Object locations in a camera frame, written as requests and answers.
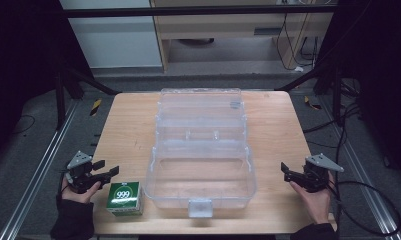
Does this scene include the black floor cables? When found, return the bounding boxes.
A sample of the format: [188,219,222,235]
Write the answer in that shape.
[302,78,367,151]

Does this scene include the black floor cable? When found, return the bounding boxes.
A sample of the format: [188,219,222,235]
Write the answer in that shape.
[11,114,36,136]

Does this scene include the black hanging cables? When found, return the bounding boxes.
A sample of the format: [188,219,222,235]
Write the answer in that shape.
[275,12,322,72]

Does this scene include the white cabinet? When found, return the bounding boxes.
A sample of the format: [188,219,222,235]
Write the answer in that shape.
[59,0,164,70]

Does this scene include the green and white medicine box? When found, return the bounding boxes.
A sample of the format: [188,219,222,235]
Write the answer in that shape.
[105,181,145,218]

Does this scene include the clear plastic storage box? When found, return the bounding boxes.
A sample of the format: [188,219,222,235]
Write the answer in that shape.
[143,87,258,219]

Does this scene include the yellow and black tape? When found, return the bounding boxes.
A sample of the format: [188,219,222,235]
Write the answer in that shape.
[89,98,103,117]
[303,95,323,111]

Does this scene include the black horizontal bar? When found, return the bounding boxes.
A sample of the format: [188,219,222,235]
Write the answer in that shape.
[61,4,339,19]

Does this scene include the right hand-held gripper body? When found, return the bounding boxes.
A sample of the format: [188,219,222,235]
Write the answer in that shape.
[285,153,345,194]

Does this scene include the person's left hand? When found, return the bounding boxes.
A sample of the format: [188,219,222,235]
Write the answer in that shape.
[61,176,103,205]

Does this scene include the aluminium floor rail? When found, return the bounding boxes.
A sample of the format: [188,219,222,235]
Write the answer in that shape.
[0,99,80,240]
[317,94,401,240]

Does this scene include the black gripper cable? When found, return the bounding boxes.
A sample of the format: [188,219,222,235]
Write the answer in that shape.
[324,173,401,237]

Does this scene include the wooden desk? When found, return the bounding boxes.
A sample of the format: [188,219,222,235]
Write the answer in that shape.
[150,0,336,73]

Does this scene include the black metal stand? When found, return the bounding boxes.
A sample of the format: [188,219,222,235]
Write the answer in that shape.
[274,61,344,128]
[54,61,122,132]

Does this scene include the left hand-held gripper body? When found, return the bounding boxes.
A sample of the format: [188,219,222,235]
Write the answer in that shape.
[63,150,106,195]

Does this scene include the person's right hand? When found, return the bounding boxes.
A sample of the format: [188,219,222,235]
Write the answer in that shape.
[289,170,336,225]

